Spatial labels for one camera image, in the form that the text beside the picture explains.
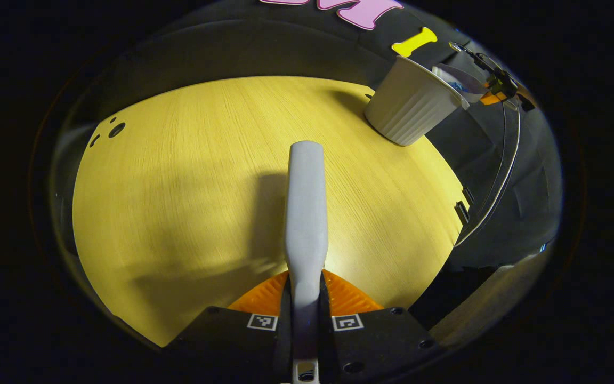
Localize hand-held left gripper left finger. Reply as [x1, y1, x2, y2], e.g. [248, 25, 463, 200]
[166, 269, 293, 384]

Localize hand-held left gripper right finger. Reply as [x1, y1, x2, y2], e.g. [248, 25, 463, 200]
[319, 269, 443, 382]

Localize grey dustpan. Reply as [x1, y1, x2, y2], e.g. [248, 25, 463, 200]
[432, 64, 486, 105]

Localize white ribbed garbage bin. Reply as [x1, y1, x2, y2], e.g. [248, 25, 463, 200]
[364, 55, 470, 147]

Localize small grey broom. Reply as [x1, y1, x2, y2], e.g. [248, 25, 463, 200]
[284, 140, 329, 384]

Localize thin white cable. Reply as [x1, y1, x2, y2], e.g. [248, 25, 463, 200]
[454, 99, 522, 247]

